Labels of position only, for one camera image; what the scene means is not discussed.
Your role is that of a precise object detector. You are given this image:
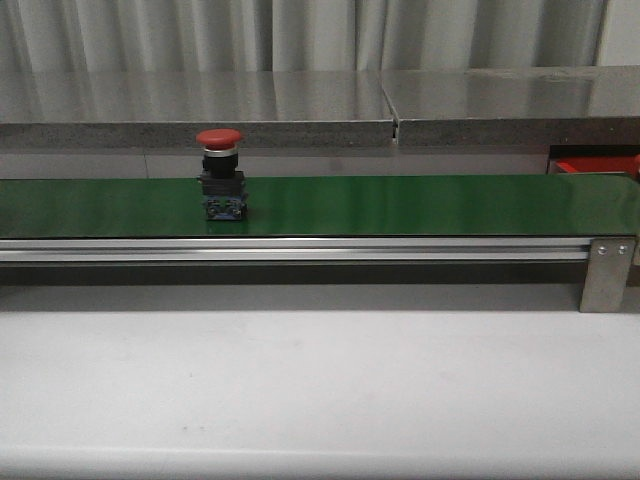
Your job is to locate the grey stone shelf slab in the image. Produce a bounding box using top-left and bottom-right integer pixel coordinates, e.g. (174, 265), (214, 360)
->
(1, 72), (395, 149)
(381, 66), (639, 147)

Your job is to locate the aluminium conveyor side rail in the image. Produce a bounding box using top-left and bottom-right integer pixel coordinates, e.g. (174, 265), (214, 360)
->
(1, 237), (591, 264)

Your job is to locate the grey pleated curtain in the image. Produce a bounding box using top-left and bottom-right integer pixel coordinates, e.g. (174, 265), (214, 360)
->
(1, 1), (607, 73)

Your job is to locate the left grey stone shelf slab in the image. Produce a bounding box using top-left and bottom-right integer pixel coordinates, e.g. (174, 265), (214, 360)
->
(1, 72), (395, 149)

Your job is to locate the red plastic bin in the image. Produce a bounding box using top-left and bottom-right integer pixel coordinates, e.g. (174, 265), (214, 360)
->
(548, 155), (639, 183)

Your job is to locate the green conveyor belt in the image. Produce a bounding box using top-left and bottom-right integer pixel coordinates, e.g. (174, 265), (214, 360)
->
(1, 174), (639, 239)

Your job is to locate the steel conveyor support bracket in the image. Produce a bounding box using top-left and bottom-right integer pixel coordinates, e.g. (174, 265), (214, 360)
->
(579, 237), (636, 313)

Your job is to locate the right grey stone shelf slab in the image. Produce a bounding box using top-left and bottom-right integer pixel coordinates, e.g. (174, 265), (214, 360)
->
(381, 66), (639, 147)

